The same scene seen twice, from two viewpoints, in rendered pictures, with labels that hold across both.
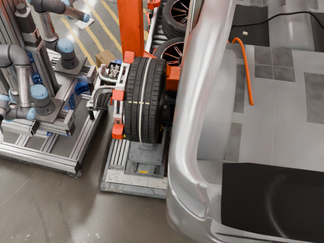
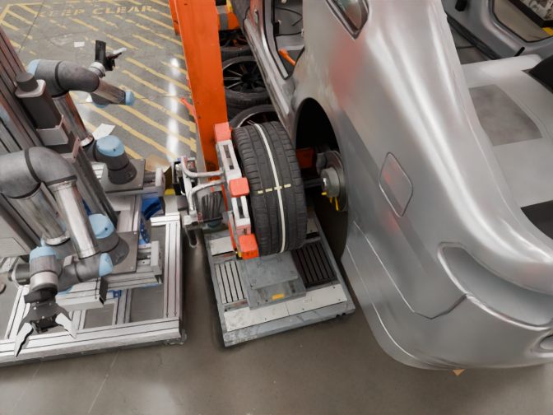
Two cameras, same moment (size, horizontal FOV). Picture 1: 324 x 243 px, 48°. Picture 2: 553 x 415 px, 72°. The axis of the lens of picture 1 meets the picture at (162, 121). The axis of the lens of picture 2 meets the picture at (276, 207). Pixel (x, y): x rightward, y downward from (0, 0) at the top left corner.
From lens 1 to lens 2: 1.09 m
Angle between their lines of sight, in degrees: 14
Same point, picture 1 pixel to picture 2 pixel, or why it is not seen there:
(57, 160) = (146, 329)
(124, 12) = (197, 64)
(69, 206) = (188, 390)
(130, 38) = (211, 107)
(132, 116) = (270, 213)
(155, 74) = (280, 141)
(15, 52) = (42, 159)
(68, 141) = (151, 295)
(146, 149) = (269, 264)
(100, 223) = (246, 397)
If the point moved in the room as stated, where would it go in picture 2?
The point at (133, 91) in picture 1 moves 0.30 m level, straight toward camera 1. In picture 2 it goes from (260, 174) to (295, 224)
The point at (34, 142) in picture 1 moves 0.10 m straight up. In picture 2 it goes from (98, 316) to (91, 309)
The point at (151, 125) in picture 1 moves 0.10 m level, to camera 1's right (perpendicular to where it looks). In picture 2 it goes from (299, 218) to (320, 212)
